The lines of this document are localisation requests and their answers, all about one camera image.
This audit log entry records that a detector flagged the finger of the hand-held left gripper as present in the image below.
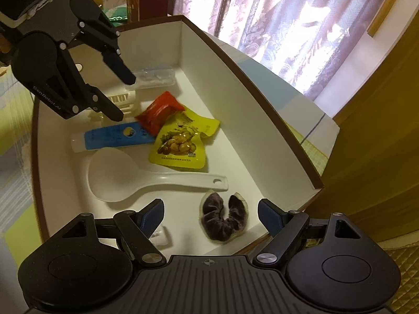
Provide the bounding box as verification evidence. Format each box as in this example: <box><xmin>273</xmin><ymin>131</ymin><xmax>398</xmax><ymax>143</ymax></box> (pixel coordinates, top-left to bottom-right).
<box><xmin>33</xmin><ymin>44</ymin><xmax>124</xmax><ymax>123</ymax></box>
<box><xmin>77</xmin><ymin>10</ymin><xmax>136</xmax><ymax>86</ymax></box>

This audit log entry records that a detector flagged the blue hand cream tube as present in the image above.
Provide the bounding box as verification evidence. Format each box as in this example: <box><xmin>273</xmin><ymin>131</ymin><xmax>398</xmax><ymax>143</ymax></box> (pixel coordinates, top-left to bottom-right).
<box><xmin>70</xmin><ymin>121</ymin><xmax>156</xmax><ymax>153</ymax></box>

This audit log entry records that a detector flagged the quilted yellow mat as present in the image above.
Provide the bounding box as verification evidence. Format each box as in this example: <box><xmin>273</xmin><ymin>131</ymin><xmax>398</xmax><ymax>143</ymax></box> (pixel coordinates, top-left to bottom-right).
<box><xmin>381</xmin><ymin>239</ymin><xmax>419</xmax><ymax>314</ymax></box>

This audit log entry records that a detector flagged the red gift box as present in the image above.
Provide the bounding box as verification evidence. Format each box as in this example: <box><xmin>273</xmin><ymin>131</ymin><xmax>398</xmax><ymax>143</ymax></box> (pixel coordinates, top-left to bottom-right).
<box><xmin>139</xmin><ymin>0</ymin><xmax>171</xmax><ymax>22</ymax></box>

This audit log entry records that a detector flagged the green foil packet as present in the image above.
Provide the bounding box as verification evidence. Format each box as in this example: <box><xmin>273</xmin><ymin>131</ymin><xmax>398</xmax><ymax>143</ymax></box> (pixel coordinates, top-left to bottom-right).
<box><xmin>103</xmin><ymin>5</ymin><xmax>128</xmax><ymax>23</ymax></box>

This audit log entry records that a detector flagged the brown cardboard box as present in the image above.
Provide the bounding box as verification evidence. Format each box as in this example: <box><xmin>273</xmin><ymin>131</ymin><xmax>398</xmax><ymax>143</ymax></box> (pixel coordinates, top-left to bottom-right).
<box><xmin>31</xmin><ymin>15</ymin><xmax>339</xmax><ymax>256</ymax></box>

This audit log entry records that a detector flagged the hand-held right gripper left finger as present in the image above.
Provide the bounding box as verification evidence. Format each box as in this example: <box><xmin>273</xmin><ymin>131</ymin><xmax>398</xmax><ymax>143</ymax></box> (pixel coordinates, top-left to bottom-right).
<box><xmin>62</xmin><ymin>199</ymin><xmax>166</xmax><ymax>265</ymax></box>

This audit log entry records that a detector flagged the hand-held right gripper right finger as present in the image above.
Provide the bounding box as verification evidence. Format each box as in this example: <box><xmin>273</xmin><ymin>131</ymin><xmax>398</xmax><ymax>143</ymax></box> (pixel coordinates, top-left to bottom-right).
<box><xmin>255</xmin><ymin>199</ymin><xmax>361</xmax><ymax>264</ymax></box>

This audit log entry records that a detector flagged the cotton swab bag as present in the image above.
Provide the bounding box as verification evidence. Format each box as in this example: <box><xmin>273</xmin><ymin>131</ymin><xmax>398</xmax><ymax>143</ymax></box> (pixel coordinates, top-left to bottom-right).
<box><xmin>106</xmin><ymin>90</ymin><xmax>138</xmax><ymax>118</ymax></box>

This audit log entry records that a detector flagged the red snack packet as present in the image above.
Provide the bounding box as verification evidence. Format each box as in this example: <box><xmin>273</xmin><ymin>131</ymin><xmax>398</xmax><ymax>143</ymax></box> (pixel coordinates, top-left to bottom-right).
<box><xmin>134</xmin><ymin>91</ymin><xmax>184</xmax><ymax>134</ymax></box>

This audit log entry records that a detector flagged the brown tall carton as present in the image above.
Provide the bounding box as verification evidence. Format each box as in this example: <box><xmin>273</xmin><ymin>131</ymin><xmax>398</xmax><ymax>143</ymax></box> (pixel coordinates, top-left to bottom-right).
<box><xmin>126</xmin><ymin>0</ymin><xmax>145</xmax><ymax>23</ymax></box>

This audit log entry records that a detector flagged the yellow snack packet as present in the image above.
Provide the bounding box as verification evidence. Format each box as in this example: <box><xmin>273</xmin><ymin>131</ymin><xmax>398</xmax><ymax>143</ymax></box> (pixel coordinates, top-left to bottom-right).
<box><xmin>148</xmin><ymin>104</ymin><xmax>221</xmax><ymax>170</ymax></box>

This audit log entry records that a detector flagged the clear plastic box blue label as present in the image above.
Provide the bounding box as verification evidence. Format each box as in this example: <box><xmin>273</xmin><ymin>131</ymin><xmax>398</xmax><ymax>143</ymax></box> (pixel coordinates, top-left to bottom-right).
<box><xmin>133</xmin><ymin>66</ymin><xmax>175</xmax><ymax>89</ymax></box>

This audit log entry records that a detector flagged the pink patterned curtain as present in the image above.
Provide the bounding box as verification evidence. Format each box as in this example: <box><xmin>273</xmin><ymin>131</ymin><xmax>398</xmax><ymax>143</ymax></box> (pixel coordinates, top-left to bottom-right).
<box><xmin>173</xmin><ymin>0</ymin><xmax>398</xmax><ymax>102</ymax></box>

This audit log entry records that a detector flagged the small white bottle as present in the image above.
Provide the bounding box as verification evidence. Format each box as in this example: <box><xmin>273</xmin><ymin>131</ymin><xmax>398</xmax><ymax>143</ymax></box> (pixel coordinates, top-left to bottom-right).
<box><xmin>149</xmin><ymin>225</ymin><xmax>172</xmax><ymax>247</ymax></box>

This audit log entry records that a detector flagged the dark velvet scrunchie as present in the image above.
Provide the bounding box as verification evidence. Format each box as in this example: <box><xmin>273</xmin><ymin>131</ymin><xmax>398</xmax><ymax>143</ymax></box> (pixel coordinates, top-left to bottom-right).
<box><xmin>199</xmin><ymin>190</ymin><xmax>248</xmax><ymax>243</ymax></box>

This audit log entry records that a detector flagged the white rice spoon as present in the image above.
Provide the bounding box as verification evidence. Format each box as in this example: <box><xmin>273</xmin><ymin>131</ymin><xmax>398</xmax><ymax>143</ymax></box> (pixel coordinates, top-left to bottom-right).
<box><xmin>88</xmin><ymin>147</ymin><xmax>229</xmax><ymax>203</ymax></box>

